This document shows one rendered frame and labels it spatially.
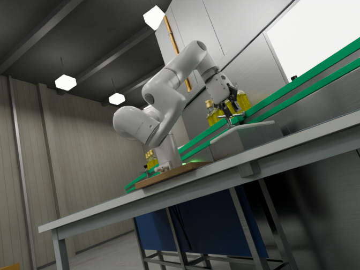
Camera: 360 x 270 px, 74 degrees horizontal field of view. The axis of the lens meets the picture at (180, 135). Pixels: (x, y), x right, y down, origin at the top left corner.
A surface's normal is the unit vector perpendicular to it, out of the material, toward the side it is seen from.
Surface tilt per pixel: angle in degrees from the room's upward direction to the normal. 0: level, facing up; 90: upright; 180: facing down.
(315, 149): 90
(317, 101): 90
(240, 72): 90
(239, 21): 90
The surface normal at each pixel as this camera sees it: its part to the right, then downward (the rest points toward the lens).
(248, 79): -0.84, 0.12
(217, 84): -0.70, 0.33
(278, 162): -0.47, -0.09
